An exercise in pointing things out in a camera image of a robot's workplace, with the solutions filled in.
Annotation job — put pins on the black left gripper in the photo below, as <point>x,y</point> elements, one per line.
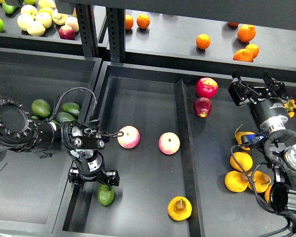
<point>91,167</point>

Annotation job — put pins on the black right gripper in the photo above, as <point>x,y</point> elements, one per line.
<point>271,96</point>

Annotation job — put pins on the green avocado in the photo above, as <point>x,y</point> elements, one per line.
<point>105,194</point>

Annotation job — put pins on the yellow pear with stem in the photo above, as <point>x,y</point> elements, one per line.
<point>179,208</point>

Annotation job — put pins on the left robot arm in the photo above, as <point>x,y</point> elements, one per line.
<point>82,141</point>

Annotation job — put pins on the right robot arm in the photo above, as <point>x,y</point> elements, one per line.
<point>283,192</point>

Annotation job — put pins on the avocado right middle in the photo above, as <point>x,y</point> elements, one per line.
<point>62,117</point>

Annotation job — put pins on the yellow pear middle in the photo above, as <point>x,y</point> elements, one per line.
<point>244,159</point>

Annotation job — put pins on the avocado upper right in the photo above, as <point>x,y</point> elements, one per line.
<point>71,108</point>

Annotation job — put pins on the avocado top of pile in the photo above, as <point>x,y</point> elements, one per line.
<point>41,108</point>

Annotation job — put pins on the yellow pear centre low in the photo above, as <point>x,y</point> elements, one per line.
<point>261,181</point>

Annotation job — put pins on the yellow pear lower left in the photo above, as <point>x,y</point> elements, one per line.
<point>236,181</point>

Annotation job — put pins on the yellow pear lower right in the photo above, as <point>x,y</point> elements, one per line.
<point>267,194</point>

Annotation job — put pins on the pale yellow pear front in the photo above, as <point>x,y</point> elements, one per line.
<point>35,28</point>

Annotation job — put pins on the pale yellow pear right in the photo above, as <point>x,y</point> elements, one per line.
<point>59,18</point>

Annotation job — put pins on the pale yellow pear centre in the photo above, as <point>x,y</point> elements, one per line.
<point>44,18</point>

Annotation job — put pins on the orange cherry tomato bunch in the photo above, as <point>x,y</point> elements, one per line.
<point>290,107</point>

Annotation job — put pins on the orange front right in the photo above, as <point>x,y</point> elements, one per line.
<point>244,55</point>

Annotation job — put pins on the orange small right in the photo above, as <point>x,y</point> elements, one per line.
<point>254,49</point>

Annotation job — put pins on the bright red apple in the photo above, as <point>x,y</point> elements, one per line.
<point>206,87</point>

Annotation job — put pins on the pink yellow apple left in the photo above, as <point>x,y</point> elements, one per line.
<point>130,137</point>

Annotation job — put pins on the pink yellow apple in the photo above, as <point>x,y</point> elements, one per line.
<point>169,143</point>
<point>130,137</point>

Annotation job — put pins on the dark red apple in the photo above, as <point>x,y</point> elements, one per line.
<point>202,107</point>

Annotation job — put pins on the large orange right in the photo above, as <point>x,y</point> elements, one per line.
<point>246,33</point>

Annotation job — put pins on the black left tray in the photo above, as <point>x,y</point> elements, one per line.
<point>31,188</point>

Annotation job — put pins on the black tray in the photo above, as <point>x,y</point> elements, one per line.
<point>144,98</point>
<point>31,188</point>

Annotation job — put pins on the orange under shelf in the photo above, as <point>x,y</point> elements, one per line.
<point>233,24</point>

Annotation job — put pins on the orange centre shelf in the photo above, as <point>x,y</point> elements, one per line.
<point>203,41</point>

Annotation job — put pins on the black tray divider right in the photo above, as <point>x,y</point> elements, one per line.
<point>279,144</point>

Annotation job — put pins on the black tray divider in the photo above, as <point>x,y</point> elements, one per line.
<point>279,144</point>
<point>195,221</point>

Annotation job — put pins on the pink yellow apple right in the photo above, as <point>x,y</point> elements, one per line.
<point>169,143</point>

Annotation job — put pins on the black right tray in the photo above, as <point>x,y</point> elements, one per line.
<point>144,98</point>

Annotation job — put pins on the black tray divider left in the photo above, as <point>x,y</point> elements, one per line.
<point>195,221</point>

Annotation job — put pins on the orange left back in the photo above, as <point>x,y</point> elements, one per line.
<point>129,22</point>

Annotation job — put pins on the red apple on shelf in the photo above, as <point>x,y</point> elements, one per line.
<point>66,32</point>

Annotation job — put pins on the pale peach fruit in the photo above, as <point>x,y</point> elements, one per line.
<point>72,22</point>

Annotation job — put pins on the black shelf post left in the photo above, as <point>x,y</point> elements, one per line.
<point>87,30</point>

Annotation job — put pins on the black shelf post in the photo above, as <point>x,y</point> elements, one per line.
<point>87,30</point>
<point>116,31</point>

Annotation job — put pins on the black shelf post right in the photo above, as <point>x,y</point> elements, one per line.
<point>116,31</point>

